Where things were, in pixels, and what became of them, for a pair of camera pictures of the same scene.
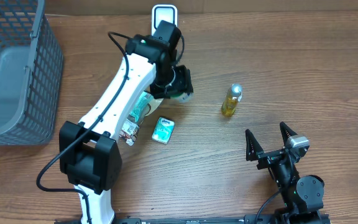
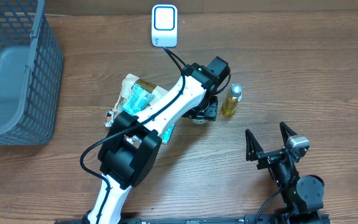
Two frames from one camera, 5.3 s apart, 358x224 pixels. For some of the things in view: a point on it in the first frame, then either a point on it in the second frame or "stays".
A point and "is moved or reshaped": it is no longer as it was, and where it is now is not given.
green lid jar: x=183 y=97 is moved or reshaped
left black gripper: x=182 y=83 → x=210 y=113
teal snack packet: x=138 y=111 stays
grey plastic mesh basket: x=21 y=73 stays
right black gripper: x=255 y=149 stays
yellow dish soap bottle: x=232 y=98 stays
